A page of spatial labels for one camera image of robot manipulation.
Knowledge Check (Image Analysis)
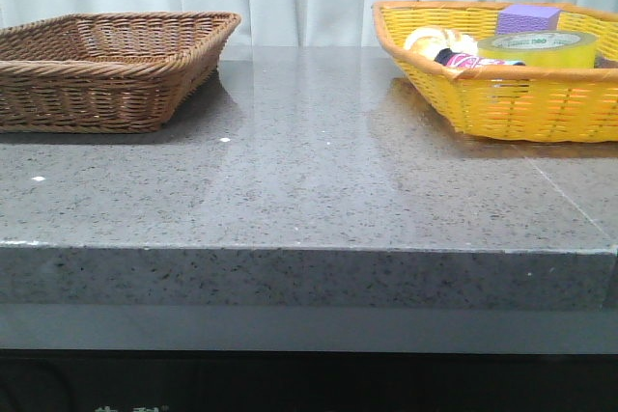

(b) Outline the brown wicker basket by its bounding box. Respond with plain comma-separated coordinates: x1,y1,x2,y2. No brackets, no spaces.
1,12,241,133

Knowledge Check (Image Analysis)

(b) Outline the purple labelled dark jar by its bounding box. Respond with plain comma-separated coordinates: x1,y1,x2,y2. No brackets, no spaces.
434,48,525,69

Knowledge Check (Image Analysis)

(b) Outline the purple foam block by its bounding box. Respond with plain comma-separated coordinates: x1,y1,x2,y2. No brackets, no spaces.
495,4,561,35

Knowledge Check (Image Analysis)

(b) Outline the yellow packing tape roll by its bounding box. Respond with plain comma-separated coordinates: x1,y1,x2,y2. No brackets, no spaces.
477,31,598,69

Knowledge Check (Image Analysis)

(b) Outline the yellow woven plastic basket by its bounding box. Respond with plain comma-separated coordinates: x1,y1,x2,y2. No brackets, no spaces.
373,1,617,143

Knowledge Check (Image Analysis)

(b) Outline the white bread roll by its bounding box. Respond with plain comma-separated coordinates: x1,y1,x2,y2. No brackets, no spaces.
403,26,478,59

